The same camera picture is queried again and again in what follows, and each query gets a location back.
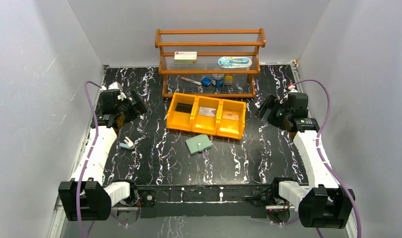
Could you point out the black card in bin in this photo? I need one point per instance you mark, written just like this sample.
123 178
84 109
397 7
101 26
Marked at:
184 108

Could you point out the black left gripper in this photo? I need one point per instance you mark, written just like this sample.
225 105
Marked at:
135 104

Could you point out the beige card in bin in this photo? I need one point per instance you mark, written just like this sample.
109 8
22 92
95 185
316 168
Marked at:
231 115

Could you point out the blue oval packaged item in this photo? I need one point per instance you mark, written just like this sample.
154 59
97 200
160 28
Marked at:
234 62

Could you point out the round blue white tin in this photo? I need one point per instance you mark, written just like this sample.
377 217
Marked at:
217 80

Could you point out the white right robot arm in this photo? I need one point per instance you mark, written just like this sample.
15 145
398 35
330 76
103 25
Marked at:
324 204

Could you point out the small yellow object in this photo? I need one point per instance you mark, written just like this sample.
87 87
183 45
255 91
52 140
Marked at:
228 80

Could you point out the wooden shelf rack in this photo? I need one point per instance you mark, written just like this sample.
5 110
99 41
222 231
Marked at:
210 45

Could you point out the brown white marker pen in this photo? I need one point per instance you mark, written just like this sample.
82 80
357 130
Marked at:
191 81

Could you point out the silver card in bin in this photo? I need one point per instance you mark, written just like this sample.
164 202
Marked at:
207 111

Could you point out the green card holder wallet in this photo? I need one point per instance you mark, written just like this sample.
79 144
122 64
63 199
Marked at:
198 143

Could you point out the small white blue stapler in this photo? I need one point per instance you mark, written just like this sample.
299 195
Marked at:
127 144

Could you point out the orange three-compartment bin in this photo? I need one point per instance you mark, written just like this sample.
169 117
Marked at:
216 126

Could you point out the white red box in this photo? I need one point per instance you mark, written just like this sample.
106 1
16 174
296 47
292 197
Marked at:
185 57

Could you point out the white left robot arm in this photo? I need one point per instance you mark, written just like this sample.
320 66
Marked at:
84 196

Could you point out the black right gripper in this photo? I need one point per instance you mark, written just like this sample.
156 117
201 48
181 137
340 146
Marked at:
266 108

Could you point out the small blue object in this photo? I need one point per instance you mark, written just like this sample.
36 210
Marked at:
206 81

